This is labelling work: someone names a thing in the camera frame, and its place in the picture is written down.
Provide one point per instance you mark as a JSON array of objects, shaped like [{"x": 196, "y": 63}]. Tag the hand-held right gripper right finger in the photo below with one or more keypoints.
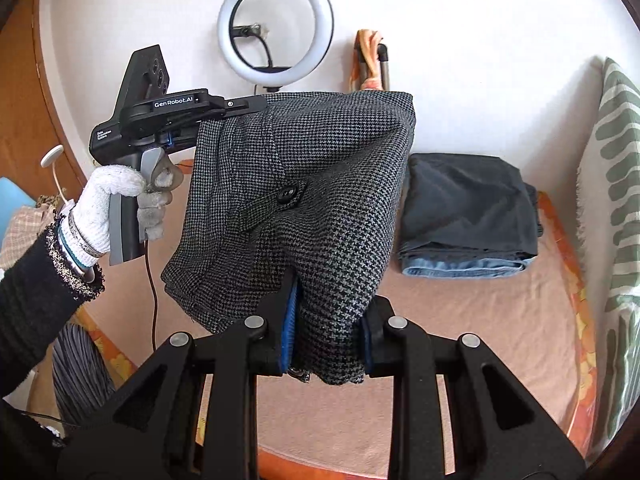
[{"x": 369, "y": 355}]

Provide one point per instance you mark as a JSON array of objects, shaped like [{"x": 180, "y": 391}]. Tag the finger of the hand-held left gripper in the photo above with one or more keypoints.
[{"x": 240, "y": 103}]

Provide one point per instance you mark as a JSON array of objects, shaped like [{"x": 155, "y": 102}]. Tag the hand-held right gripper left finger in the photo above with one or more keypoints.
[{"x": 291, "y": 330}]

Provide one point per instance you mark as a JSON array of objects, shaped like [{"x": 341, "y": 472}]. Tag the grey houndstooth shorts pants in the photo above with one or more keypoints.
[{"x": 310, "y": 185}]

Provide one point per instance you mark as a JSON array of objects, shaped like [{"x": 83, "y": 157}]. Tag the person's left forearm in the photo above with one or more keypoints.
[{"x": 30, "y": 310}]

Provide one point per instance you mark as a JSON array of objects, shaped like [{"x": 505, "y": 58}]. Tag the folded dark grey pants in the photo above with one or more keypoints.
[{"x": 465, "y": 205}]

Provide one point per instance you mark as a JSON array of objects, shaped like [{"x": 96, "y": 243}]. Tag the person's left hand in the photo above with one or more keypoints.
[{"x": 97, "y": 210}]

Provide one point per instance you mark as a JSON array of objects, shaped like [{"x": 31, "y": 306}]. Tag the black gooseneck phone holder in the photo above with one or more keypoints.
[{"x": 265, "y": 50}]

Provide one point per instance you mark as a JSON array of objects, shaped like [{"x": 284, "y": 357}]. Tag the white clip lamp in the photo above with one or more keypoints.
[{"x": 51, "y": 156}]

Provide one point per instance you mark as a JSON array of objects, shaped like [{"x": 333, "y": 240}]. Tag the wooden door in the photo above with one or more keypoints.
[{"x": 30, "y": 85}]

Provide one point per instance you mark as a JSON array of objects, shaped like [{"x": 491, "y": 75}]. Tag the folded blue jeans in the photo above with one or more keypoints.
[{"x": 465, "y": 266}]

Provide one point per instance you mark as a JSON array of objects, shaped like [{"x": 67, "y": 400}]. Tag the orange patterned scarf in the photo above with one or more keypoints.
[{"x": 367, "y": 60}]

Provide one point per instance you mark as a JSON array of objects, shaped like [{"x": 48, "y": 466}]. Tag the beige checked cloth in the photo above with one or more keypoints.
[{"x": 25, "y": 235}]

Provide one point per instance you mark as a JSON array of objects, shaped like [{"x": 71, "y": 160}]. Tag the grey pleated garment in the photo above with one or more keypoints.
[{"x": 82, "y": 375}]

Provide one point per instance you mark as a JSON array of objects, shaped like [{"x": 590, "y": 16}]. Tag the green white striped pillow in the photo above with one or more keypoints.
[{"x": 620, "y": 185}]

